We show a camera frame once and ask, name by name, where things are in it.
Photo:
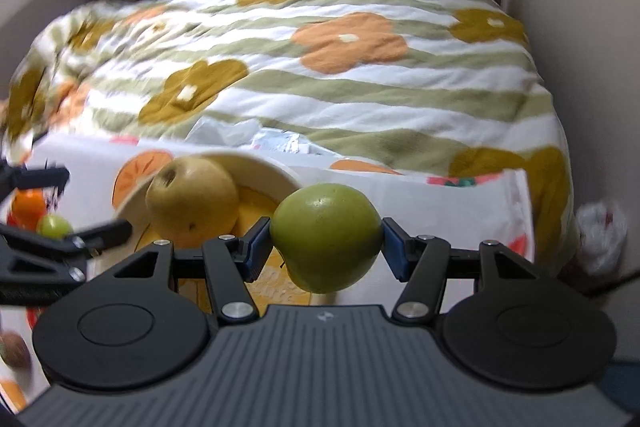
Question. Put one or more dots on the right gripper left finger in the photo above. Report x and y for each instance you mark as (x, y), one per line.
(230, 263)

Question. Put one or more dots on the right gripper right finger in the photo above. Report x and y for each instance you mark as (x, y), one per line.
(420, 262)

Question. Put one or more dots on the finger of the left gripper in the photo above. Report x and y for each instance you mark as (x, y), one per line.
(101, 238)
(20, 178)

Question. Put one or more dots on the large orange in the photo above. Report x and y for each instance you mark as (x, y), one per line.
(27, 208)

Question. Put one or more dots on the green apple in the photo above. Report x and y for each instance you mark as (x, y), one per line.
(53, 226)
(328, 235)

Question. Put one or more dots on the large yellow pear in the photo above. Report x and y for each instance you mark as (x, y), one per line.
(191, 200)

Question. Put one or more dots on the brown kiwi with sticker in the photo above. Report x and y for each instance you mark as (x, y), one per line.
(13, 350)

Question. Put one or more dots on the cream yellow duck bowl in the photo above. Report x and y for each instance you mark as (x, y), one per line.
(262, 185)

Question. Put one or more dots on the crumpled clear plastic wrap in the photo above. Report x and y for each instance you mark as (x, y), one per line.
(252, 135)

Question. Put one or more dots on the white plastic bag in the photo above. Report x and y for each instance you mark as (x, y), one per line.
(603, 231)

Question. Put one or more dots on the floral striped quilt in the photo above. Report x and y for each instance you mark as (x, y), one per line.
(447, 87)

